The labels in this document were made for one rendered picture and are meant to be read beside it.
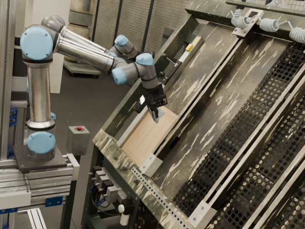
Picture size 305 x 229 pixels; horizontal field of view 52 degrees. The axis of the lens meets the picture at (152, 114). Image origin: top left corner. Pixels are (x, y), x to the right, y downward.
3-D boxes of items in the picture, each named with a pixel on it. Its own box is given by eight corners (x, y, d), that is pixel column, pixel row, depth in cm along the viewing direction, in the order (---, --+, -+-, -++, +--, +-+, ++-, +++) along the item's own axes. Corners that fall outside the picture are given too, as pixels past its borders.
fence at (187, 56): (119, 146, 222) (115, 143, 219) (199, 39, 222) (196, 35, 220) (122, 149, 218) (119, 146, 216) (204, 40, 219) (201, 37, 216)
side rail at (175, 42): (110, 134, 245) (100, 127, 238) (194, 22, 245) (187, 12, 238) (114, 137, 240) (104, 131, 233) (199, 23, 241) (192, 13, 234)
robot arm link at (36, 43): (56, 141, 151) (52, 24, 131) (56, 156, 138) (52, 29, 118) (29, 142, 147) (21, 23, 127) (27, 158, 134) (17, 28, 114)
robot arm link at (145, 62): (131, 56, 142) (149, 50, 143) (137, 77, 148) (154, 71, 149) (136, 61, 135) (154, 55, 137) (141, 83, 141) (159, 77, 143)
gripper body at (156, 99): (168, 105, 153) (164, 83, 146) (153, 112, 150) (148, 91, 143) (160, 99, 159) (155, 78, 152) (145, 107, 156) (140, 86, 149)
